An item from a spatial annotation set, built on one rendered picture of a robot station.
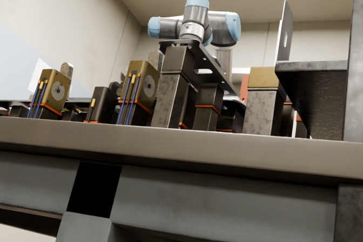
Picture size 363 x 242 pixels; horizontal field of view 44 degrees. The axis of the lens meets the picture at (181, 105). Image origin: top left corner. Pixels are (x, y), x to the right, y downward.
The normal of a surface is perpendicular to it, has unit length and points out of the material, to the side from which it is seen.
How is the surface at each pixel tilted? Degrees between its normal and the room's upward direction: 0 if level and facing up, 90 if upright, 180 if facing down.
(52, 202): 90
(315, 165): 90
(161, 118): 90
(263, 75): 90
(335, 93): 180
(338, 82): 180
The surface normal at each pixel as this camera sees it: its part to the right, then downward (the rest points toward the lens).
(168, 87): -0.43, -0.40
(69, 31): 0.91, 0.04
